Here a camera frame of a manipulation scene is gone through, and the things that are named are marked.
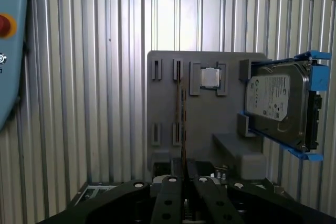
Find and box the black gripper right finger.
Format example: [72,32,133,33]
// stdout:
[186,159,336,224]

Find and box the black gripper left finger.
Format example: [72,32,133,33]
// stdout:
[34,157,184,224]

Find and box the dark RAM stick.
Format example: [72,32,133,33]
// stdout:
[176,60,183,146]
[181,87,190,183]

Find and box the black open PC case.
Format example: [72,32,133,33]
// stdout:
[67,176,292,210]

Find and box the grey parts rack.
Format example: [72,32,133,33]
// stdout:
[146,50,268,183]

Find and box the hard disk in blue carrier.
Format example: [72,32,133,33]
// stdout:
[237,50,332,162]

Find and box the silver CPU chip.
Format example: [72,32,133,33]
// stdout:
[201,68,221,90]

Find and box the pale blue teach pendant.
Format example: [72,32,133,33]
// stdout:
[0,0,28,133]

